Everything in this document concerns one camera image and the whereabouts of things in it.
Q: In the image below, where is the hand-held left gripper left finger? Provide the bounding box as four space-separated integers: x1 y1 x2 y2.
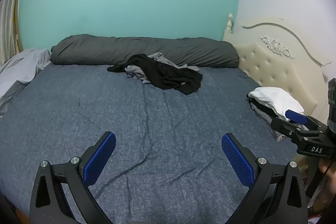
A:
29 131 117 224

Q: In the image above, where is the folded white garment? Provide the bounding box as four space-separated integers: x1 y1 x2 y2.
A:
248 87 305 122

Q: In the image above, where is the black sweatshirt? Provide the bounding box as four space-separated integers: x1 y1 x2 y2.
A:
107 53 203 95

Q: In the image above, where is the dark grey rolled duvet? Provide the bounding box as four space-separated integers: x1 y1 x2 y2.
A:
50 34 240 68

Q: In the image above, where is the person's right hand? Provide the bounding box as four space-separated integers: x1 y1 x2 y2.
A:
319 158 336 182

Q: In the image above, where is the crumpled light grey garment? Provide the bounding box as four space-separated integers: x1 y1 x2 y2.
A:
125 52 201 84

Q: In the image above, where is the striped curtain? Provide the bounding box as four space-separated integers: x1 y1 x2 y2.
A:
0 0 27 67

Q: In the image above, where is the wooden window frame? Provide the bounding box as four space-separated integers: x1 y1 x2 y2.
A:
14 0 24 53

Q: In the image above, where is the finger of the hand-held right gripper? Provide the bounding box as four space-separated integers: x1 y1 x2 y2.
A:
271 117 313 144
286 110 328 132

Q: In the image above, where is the pale grey sheet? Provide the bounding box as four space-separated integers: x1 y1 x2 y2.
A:
0 48 51 117

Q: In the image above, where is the cream tufted headboard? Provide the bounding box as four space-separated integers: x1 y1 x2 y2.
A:
223 13 332 130

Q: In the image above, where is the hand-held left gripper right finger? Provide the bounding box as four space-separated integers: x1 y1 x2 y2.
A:
221 133 308 224

